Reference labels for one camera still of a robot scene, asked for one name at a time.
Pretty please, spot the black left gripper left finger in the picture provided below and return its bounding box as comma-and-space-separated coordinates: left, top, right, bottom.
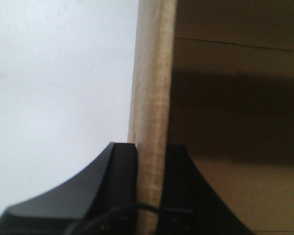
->
0, 142, 138, 235

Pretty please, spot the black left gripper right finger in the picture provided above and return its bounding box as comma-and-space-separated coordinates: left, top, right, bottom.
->
159, 144, 253, 235

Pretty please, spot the brown cardboard box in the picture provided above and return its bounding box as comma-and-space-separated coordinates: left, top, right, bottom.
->
128, 0, 294, 235

